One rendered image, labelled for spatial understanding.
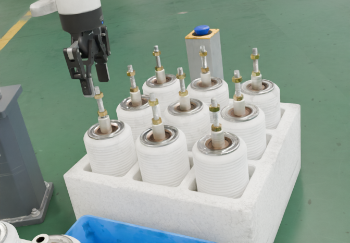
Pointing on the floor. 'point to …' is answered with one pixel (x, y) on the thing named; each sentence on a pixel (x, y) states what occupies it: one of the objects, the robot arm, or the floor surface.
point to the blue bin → (122, 232)
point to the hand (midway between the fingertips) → (96, 82)
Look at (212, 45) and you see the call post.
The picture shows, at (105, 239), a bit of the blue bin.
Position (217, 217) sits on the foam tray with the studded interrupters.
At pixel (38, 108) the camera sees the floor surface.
